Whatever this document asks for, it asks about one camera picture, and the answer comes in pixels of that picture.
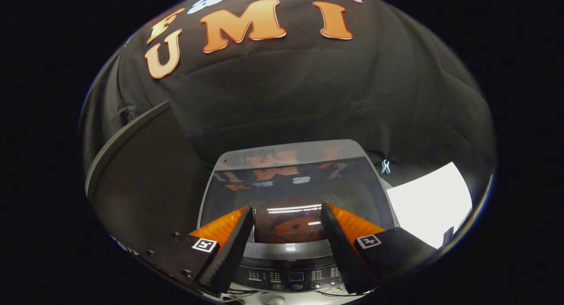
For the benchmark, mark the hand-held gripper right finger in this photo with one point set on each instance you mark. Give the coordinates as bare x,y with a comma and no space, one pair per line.
341,252

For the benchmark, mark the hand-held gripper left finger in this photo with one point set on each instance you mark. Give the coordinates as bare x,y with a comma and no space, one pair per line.
231,252

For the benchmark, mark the grey washing machine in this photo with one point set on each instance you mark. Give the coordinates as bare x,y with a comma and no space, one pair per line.
286,276

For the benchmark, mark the transparent washing machine lid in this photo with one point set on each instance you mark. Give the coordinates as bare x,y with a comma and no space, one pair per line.
291,186

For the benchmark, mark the pale blue clip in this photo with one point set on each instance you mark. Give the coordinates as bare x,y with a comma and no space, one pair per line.
386,166

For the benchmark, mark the white board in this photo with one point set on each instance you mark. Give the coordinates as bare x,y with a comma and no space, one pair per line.
432,203

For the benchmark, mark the grey cabinet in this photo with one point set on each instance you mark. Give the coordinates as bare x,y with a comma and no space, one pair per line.
145,177

